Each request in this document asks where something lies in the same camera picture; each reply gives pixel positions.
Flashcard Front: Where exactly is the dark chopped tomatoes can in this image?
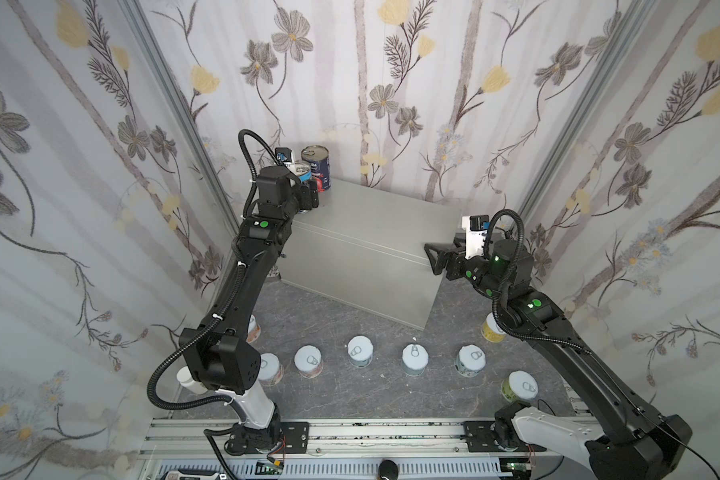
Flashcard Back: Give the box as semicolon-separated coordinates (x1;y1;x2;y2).
301;145;331;192

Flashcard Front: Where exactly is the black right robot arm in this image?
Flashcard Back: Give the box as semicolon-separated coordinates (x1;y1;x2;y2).
424;239;692;479

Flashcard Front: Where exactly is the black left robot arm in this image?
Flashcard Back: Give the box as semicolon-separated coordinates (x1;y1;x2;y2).
177;166;319;430

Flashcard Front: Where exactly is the orange label can by arm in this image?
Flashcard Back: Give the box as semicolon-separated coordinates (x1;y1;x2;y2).
247;315;261;343

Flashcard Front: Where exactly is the yellow label can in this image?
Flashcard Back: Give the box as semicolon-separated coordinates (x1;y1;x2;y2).
481;313;506;343

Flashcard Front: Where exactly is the grey metal cabinet box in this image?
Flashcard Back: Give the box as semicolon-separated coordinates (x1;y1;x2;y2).
277;180;461;330

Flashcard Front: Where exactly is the green label can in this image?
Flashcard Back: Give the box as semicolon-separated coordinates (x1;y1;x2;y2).
454;344;486;378

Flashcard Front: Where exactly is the teal label can centre-left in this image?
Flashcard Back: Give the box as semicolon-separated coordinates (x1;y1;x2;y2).
347;335;374;368

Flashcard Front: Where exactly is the lime label can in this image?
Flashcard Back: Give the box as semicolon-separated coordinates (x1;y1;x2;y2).
501;370;539;402

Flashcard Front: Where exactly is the red label can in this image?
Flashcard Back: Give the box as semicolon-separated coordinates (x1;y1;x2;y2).
294;345;323;379

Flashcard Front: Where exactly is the pink label can front-left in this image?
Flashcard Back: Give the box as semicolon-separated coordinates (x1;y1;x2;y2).
258;353;284;387

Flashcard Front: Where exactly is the white pill bottle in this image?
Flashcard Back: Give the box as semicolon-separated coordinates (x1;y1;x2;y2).
176;366;208;395

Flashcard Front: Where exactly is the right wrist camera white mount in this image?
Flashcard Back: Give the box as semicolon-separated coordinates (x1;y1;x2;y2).
461;214;490;260

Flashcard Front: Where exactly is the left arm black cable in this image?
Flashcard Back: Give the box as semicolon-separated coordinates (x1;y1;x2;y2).
146;128;277;480

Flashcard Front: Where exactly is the aluminium corner frame left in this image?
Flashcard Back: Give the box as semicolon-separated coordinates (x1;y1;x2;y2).
118;0;239;235

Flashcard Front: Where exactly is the aluminium corner frame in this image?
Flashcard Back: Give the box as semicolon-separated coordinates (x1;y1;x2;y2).
118;0;239;235
520;0;658;216

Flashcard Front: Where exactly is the aluminium corner frame right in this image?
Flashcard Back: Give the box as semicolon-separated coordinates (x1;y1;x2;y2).
520;0;658;216

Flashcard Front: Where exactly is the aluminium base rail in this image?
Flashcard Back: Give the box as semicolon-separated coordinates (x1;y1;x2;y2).
135;418;594;479

